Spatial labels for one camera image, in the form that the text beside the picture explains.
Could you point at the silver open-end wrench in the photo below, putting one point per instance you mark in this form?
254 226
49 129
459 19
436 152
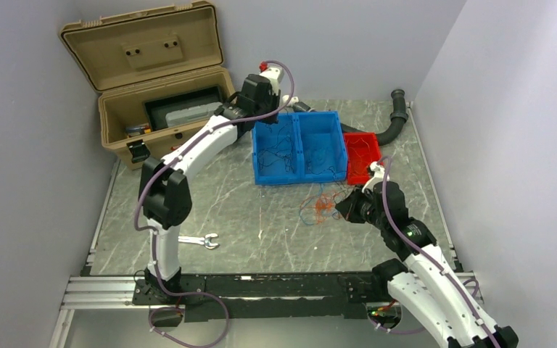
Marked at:
207 241

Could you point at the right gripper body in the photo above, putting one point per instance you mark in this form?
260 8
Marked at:
361 209

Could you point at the tan plastic toolbox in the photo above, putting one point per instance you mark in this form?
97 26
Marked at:
141 56

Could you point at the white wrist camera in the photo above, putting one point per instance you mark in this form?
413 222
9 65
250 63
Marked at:
273 74
376 173

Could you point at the yellow black tool in toolbox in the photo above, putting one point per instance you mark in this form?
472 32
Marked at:
138 130

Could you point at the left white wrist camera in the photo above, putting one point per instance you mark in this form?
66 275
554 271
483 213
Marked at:
273 74

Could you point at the blue double plastic bin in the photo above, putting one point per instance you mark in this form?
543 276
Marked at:
302 147

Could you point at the red plastic bin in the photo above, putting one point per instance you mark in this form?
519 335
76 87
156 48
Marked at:
362 149

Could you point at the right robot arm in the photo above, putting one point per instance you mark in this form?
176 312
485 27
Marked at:
420 278

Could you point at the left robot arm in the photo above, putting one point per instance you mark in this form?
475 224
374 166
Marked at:
164 200

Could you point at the white pipe fitting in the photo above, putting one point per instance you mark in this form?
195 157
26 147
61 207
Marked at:
289 101

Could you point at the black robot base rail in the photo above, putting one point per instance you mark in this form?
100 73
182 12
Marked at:
349 295

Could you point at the black tray in toolbox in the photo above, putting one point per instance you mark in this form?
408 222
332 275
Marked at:
157 109

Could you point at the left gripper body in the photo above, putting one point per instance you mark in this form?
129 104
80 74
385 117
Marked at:
272 104

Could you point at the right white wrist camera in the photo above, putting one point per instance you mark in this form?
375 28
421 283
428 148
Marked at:
376 173

